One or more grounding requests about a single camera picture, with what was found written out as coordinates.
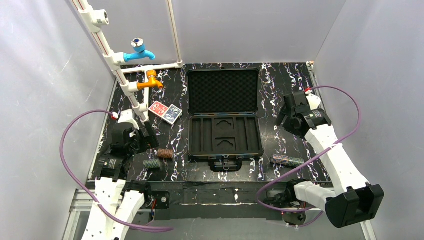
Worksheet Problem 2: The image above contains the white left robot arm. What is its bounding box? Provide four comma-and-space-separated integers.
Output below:
82, 122, 159, 240

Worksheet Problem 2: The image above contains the blue plastic faucet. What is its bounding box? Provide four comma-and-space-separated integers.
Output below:
123, 37, 156, 63

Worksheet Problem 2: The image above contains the black foam-lined poker case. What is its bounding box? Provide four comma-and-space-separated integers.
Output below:
186, 68, 264, 172

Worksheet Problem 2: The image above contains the blue yellow poker chip stack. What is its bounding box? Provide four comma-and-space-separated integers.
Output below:
285, 157, 305, 168

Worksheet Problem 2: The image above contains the red playing card deck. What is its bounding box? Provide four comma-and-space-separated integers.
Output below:
148, 101, 169, 118

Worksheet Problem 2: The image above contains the brown poker chip stack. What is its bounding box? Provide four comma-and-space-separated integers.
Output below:
156, 148, 175, 160

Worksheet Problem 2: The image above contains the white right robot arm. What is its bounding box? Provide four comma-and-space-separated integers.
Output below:
276, 91, 385, 228

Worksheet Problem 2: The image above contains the white PVC pipe frame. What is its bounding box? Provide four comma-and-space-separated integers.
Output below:
71, 0, 184, 125

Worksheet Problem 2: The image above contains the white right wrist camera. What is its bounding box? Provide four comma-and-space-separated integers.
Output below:
304, 88, 322, 110

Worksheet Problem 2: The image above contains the orange plastic faucet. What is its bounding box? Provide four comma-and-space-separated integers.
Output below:
136, 69, 164, 90

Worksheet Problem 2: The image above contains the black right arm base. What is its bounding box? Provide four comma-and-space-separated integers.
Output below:
263, 178, 308, 227

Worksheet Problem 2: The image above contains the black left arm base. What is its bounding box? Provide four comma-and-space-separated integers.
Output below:
124, 180, 171, 220

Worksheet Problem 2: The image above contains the aluminium front rail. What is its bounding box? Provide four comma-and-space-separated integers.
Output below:
62, 190, 377, 240

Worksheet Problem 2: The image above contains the green poker chip stack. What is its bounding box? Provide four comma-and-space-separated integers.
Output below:
143, 159, 161, 170

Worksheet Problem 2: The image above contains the blue playing card deck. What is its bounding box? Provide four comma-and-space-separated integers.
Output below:
162, 104, 183, 125

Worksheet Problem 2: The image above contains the blue orange poker chip stack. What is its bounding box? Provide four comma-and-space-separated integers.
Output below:
270, 154, 289, 165

